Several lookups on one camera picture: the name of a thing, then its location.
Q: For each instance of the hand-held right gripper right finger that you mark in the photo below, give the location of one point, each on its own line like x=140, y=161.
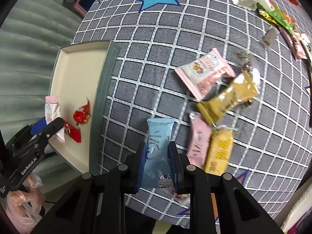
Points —
x=174, y=168

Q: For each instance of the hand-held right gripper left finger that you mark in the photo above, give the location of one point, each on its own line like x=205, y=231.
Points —
x=142, y=162

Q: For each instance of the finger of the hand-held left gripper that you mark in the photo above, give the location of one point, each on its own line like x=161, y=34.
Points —
x=54, y=126
x=37, y=126

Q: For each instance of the pink and white snack packet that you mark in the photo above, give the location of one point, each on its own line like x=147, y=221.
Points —
x=52, y=109

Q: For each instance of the light blue snack packet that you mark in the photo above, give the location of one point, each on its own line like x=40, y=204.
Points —
x=159, y=136

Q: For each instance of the cream tray with grey rim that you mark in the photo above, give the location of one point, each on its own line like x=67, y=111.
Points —
x=78, y=78

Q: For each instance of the red candy wrapper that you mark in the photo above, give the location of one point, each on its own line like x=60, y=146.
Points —
x=74, y=132
x=82, y=115

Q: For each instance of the pink plastic bag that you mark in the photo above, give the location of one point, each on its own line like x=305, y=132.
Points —
x=20, y=201

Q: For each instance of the plain pink snack packet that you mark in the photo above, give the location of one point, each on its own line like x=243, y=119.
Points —
x=198, y=143

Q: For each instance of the teal ribbed cover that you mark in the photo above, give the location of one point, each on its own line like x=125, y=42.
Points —
x=31, y=48

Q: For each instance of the mustard gold snack packet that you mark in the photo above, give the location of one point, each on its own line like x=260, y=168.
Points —
x=228, y=101

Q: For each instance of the pink cookie snack packet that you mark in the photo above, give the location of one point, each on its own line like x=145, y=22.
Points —
x=204, y=74

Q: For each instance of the grey checked star blanket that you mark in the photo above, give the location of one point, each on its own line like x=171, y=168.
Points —
x=170, y=41

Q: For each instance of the clear wrapped dark candy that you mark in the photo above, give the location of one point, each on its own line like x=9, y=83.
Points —
x=243, y=58

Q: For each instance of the small clear wrapped candy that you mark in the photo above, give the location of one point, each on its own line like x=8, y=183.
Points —
x=270, y=36

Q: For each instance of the pink long snack packet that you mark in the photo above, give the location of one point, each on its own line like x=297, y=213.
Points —
x=293, y=45

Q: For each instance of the small yellow snack packet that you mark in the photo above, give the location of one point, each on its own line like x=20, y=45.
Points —
x=265, y=15

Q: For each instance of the green snack packet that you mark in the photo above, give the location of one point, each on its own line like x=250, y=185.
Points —
x=280, y=17

